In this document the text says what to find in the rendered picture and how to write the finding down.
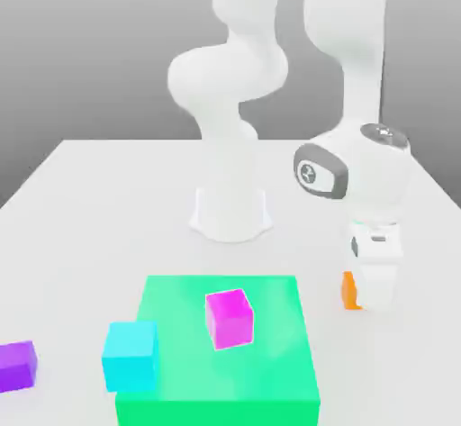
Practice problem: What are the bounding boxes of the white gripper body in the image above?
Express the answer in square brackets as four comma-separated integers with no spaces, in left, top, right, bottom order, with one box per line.
[355,255,400,314]

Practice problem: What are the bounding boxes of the small orange cube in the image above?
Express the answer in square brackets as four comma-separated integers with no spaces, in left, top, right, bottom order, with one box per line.
[341,271,363,311]

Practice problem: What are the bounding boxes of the small magenta cube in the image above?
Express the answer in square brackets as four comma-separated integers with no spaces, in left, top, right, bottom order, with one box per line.
[204,288,255,352]

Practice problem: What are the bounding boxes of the small cyan cube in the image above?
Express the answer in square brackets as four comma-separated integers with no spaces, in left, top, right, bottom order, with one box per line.
[101,321,160,394]

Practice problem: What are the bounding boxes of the small purple cube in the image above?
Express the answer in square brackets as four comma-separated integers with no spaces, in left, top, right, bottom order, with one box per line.
[0,340,39,394]

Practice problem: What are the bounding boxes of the large green box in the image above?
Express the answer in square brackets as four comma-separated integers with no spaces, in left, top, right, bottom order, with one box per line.
[114,275,321,426]

